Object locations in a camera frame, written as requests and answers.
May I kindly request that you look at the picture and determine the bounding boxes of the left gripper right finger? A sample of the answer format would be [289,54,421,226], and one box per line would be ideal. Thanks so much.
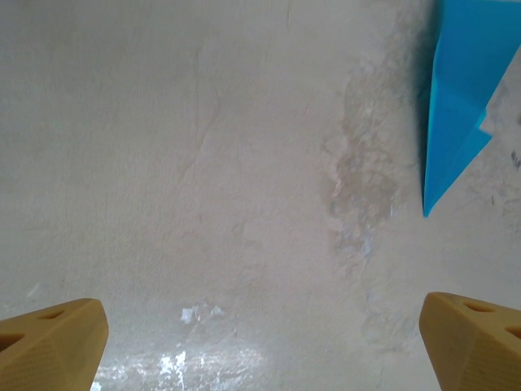
[418,292,521,391]

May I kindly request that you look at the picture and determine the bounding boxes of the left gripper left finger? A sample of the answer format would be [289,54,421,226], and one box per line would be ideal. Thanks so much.
[0,297,109,391]

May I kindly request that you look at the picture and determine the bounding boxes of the teal cloth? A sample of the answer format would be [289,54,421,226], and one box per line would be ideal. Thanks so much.
[422,0,521,218]

